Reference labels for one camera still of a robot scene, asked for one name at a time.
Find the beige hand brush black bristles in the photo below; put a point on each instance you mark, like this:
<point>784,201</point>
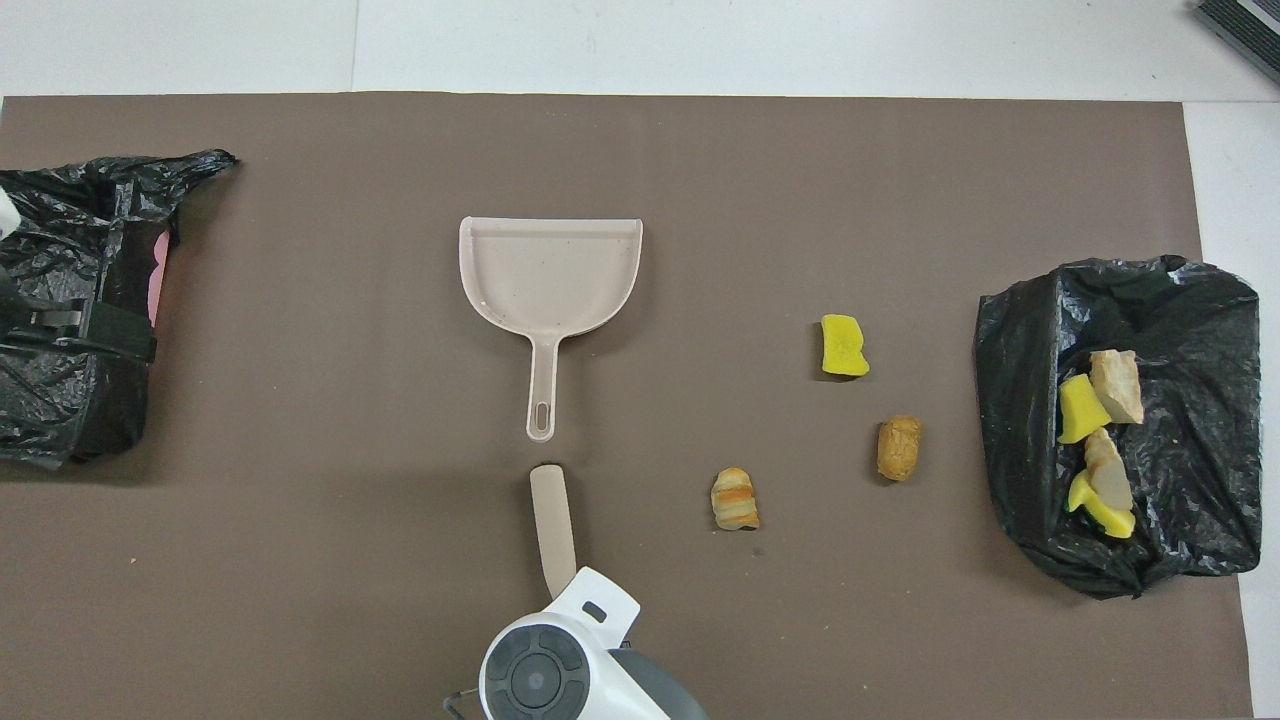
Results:
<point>552,520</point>

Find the pink plastic bin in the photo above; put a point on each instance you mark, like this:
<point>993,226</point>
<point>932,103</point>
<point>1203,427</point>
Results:
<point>161,265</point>

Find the right black garbage bag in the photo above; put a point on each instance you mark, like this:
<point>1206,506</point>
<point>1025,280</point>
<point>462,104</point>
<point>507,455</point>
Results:
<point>1200,450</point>

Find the striped croissant bread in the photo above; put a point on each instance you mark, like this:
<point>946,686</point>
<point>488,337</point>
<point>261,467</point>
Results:
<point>734,500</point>

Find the brown table mat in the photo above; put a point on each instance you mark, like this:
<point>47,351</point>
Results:
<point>300,600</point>

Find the grey ribbed panel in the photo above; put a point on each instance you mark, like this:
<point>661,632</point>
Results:
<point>1245,25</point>

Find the beige foam chunk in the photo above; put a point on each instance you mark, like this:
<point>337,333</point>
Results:
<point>1118,385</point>
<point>1110,475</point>

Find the yellow sponge piece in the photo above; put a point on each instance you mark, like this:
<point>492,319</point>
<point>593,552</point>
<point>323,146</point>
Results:
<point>843,346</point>
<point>1080,412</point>
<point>1112,524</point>

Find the brown bread roll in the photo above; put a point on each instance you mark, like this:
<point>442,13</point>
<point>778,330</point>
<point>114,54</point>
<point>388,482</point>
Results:
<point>899,448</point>

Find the beige plastic dustpan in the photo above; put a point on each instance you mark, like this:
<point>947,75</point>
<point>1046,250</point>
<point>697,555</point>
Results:
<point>550,280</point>

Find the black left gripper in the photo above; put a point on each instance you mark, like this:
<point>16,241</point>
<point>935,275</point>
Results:
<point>40,325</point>

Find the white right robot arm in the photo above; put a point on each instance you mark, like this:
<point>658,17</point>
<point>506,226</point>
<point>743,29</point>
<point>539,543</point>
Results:
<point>540,680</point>

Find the black bag lining pink bin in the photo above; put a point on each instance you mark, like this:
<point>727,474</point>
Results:
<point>60,420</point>

